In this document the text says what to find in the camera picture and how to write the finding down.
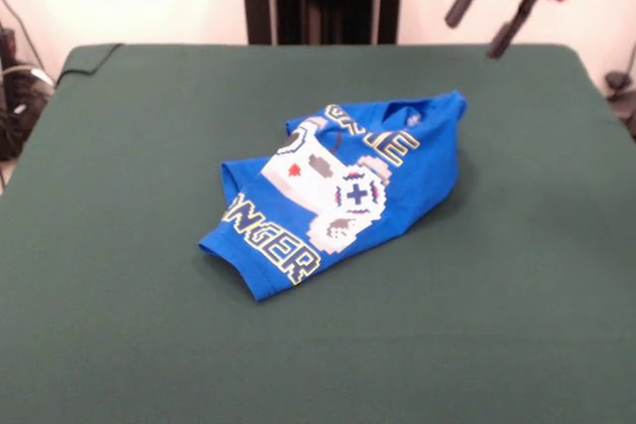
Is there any black and white cable bundle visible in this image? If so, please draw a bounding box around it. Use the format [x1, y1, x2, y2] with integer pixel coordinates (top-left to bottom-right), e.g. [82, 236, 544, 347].
[0, 0, 56, 192]

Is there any black cable plug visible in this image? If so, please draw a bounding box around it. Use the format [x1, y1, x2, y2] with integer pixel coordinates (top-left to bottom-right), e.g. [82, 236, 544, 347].
[603, 41, 636, 142]

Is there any blue printed T-shirt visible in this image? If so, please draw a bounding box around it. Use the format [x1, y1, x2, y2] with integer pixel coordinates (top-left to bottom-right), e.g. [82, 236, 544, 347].
[197, 89, 468, 302]

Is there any dark green table cloth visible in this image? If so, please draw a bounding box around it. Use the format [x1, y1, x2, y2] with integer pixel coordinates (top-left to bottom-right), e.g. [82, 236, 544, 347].
[0, 42, 636, 424]

